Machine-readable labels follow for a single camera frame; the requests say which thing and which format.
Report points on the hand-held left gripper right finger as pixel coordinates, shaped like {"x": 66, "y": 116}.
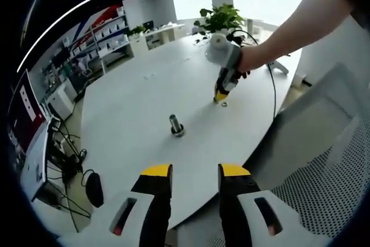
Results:
{"x": 234, "y": 184}

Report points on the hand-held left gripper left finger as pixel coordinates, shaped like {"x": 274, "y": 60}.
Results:
{"x": 150, "y": 183}

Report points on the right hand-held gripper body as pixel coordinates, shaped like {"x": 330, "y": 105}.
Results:
{"x": 222, "y": 53}

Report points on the small silver washer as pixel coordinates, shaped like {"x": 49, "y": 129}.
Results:
{"x": 222, "y": 103}

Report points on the thick steel threaded stud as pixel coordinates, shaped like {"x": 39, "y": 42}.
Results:
{"x": 174, "y": 119}

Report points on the person's right hand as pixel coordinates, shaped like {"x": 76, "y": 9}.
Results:
{"x": 250, "y": 59}

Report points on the small black device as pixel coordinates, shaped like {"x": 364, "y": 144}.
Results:
{"x": 235, "y": 38}

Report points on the green potted plant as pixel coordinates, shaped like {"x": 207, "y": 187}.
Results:
{"x": 221, "y": 17}

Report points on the white handheld controller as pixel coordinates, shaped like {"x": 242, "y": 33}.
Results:
{"x": 279, "y": 67}

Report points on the black oval pad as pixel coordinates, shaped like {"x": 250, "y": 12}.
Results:
{"x": 96, "y": 189}

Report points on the white low counter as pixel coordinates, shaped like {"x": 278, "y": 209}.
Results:
{"x": 162, "y": 36}

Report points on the small black monitor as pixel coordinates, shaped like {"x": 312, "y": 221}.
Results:
{"x": 148, "y": 24}

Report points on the small green plant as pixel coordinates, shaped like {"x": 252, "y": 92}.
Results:
{"x": 137, "y": 30}

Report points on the grey mesh office chair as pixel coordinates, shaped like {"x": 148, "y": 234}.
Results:
{"x": 312, "y": 131}

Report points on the white storage shelf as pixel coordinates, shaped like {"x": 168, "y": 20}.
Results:
{"x": 107, "y": 41}

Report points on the white monitor desk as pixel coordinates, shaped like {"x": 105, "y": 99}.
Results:
{"x": 34, "y": 166}

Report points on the row of white storage bins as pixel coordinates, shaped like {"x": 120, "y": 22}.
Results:
{"x": 107, "y": 31}

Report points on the white low cabinet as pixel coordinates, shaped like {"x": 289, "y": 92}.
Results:
{"x": 62, "y": 99}

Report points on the large curved computer monitor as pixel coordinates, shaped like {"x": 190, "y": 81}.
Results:
{"x": 24, "y": 108}

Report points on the curved ceiling light strip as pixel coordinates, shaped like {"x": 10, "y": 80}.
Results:
{"x": 72, "y": 8}

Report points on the black wall screen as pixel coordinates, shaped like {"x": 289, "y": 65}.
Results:
{"x": 60, "y": 57}

